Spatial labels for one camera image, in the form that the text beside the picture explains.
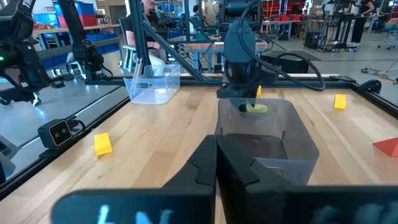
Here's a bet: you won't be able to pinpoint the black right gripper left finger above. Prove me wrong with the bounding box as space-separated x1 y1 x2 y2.
51 134 218 224

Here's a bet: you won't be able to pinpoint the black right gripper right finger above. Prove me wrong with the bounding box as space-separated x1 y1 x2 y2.
216 135 398 224

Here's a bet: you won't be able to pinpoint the yellow rectangular block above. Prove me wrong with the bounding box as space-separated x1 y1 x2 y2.
94 132 113 156
333 93 347 110

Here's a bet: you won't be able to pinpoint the green block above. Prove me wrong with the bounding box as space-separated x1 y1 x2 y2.
245 104 268 113

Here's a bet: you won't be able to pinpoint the red wedge block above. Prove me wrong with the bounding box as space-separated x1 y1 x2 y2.
372 136 398 158

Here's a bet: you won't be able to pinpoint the grey translucent plastic bin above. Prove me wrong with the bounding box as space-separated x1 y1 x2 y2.
214 98 320 186

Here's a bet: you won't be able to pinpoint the clear plastic bin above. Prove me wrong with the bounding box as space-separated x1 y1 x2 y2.
123 64 182 105

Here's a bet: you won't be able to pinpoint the black floor mat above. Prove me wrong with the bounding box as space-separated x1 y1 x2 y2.
260 50 321 75

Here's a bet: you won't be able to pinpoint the black rounded clamp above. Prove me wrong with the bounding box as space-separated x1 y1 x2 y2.
357 79 382 95

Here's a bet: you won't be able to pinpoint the wooden workbench blue legs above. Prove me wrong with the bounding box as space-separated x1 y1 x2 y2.
185 40 269 74

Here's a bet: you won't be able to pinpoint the person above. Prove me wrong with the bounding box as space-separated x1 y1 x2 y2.
350 0 376 45
124 0 170 75

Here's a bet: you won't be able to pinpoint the red storage bin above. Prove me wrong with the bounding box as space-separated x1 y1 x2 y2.
57 14 99 28

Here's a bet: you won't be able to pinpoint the blue storage bin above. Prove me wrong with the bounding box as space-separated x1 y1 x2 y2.
52 0 96 16

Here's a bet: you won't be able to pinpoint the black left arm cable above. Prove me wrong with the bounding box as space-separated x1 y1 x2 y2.
238 0 326 93

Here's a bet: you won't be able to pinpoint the black table-level camera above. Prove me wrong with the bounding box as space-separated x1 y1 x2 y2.
37 118 75 149

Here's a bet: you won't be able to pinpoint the dark frame diagonal brace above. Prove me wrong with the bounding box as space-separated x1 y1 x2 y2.
142 21 208 82

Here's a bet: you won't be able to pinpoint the black aluminium table frame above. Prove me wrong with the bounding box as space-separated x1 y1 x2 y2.
0 74 398 202

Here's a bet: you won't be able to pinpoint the dark frame upright post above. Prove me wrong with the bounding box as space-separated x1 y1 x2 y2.
128 0 154 78

